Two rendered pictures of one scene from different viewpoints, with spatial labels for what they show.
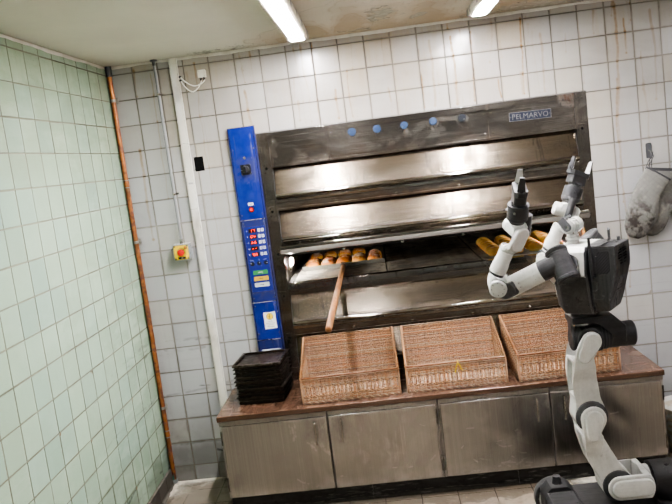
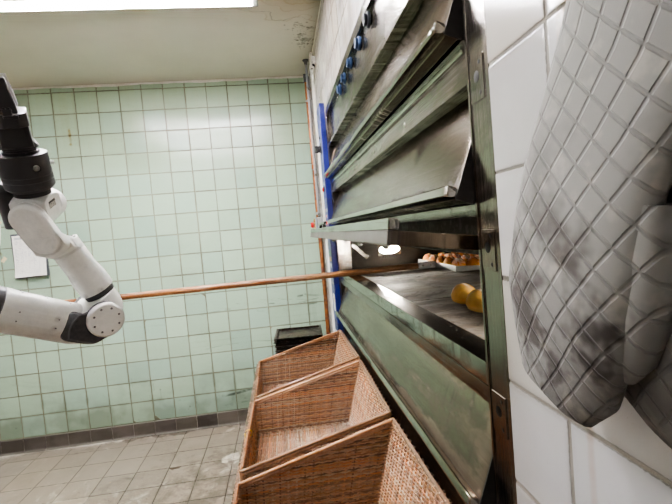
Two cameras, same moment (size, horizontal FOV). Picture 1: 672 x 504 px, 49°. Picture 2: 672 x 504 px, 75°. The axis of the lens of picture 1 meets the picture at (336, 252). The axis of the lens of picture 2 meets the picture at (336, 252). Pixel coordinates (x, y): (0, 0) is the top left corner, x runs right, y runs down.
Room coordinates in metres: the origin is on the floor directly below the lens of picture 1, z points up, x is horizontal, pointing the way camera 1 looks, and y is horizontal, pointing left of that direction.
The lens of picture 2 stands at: (3.99, -2.13, 1.42)
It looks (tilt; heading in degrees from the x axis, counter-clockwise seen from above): 3 degrees down; 79
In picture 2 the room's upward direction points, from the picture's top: 5 degrees counter-clockwise
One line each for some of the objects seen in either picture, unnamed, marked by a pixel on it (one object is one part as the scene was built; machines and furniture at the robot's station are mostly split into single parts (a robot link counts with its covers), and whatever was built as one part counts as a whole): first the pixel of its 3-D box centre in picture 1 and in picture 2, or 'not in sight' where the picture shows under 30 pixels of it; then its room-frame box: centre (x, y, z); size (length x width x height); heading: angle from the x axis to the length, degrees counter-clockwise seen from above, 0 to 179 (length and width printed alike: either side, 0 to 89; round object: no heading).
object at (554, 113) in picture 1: (419, 131); (362, 65); (4.43, -0.58, 1.99); 1.80 x 0.08 x 0.21; 86
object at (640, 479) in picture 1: (625, 479); not in sight; (3.23, -1.19, 0.28); 0.21 x 0.20 x 0.13; 87
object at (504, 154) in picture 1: (423, 164); (360, 121); (4.41, -0.58, 1.80); 1.79 x 0.11 x 0.19; 86
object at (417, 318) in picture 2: (435, 269); (380, 295); (4.43, -0.58, 1.16); 1.80 x 0.06 x 0.04; 86
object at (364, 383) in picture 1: (349, 363); (304, 373); (4.18, 0.00, 0.72); 0.56 x 0.49 x 0.28; 87
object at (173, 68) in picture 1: (201, 250); (325, 225); (4.48, 0.81, 1.45); 0.05 x 0.02 x 2.30; 86
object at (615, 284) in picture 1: (589, 272); not in sight; (3.21, -1.10, 1.26); 0.34 x 0.30 x 0.36; 142
